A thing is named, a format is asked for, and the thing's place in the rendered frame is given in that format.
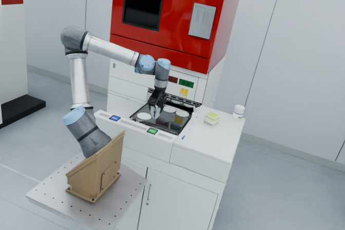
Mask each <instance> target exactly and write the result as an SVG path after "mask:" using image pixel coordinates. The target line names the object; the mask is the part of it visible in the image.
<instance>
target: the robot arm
mask: <svg viewBox="0 0 345 230"><path fill-rule="evenodd" d="M60 39H61V42H62V44H63V45H64V47H65V57H66V58H67V59H68V60H69V68H70V78H71V89H72V100H73V105H72V107H71V108H70V110H71V112H69V113H68V114H66V115H65V116H63V117H62V121H63V123H64V125H66V127H67V128H68V129H69V131H70V132H71V133H72V134H73V136H74V137H75V138H76V140H77V141H78V142H79V144H80V146H81V149H82V152H83V155H84V157H85V158H86V159H87V158H89V157H90V156H92V155H93V154H94V153H96V152H97V151H99V150H100V149H101V148H103V147H104V146H105V145H106V144H108V143H109V142H110V141H111V140H112V138H111V137H110V136H108V135H107V134H106V133H104V132H103V131H101V130H100V129H99V128H98V126H97V125H96V123H95V116H94V111H93V106H92V105H91V104H90V99H89V89H88V78H87V68H86V58H87V57H88V50H89V51H92V52H95V53H98V54H100V55H103V56H106V57H108V58H111V59H114V60H116V61H119V62H122V63H124V64H127V65H130V66H133V67H135V73H139V74H148V75H155V79H154V81H155V83H154V88H155V90H154V91H153V93H152V95H151V96H150V98H149V99H148V101H147V104H148V105H149V110H150V113H151V115H152V117H153V119H157V118H158V116H159V115H160V113H161V112H162V110H163V109H164V101H165V103H166V100H167V94H165V90H166V87H167V84H168V77H169V71H170V64H171V62H170V60H168V59H158V61H157V62H155V61H154V59H153V57H152V56H151V55H143V54H141V53H138V52H135V51H133V50H130V49H127V48H125V47H122V46H119V45H117V44H114V43H111V42H109V41H106V40H103V39H101V38H99V37H96V36H93V35H91V33H90V32H88V31H86V30H83V29H81V28H79V27H76V26H68V27H66V28H64V29H63V30H62V32H61V36H60ZM156 106H158V107H157V108H156ZM155 111H156V114H155Z"/></svg>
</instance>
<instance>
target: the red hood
mask: <svg viewBox="0 0 345 230"><path fill-rule="evenodd" d="M238 3H239V0H112V12H111V25H110V39H109V41H110V42H111V43H114V44H117V45H119V46H122V47H125V48H127V49H130V50H133V51H135V52H138V53H141V54H143V55H151V56H152V57H153V59H154V60H155V61H158V59H168V60H170V62H171V65H173V66H177V67H181V68H184V69H188V70H192V71H195V72H199V73H202V74H208V73H209V72H210V71H211V70H212V68H213V67H214V66H215V65H216V64H217V63H218V62H219V61H220V60H221V59H222V58H223V57H224V56H225V55H226V51H227V47H228V43H229V38H230V35H231V31H232V27H233V23H234V19H235V15H236V11H237V7H238Z"/></svg>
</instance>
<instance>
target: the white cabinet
mask: <svg viewBox="0 0 345 230"><path fill-rule="evenodd" d="M121 163H122V164H124V165H125V166H127V167H128V168H130V169H132V170H133V171H135V172H136V173H138V174H139V175H141V176H142V177H144V178H145V179H147V180H148V182H147V183H146V185H145V186H144V187H143V189H142V190H141V191H140V193H139V194H138V195H137V198H136V200H135V201H134V203H133V204H132V205H131V207H130V208H129V209H128V211H127V212H126V213H125V215H124V216H123V218H122V219H121V220H120V222H119V223H118V224H117V226H116V227H115V228H114V230H212V228H213V224H214V220H215V217H216V214H217V211H218V209H219V204H220V201H221V198H222V194H223V191H224V188H225V186H226V183H224V182H221V181H219V180H216V179H213V178H210V177H208V176H205V175H202V174H199V173H197V172H194V171H192V170H189V169H186V168H183V167H181V166H178V165H175V164H172V163H166V162H164V161H161V160H158V159H156V158H153V157H150V156H147V155H145V154H142V153H140V152H137V151H134V150H132V149H129V148H126V147H123V148H122V157H121Z"/></svg>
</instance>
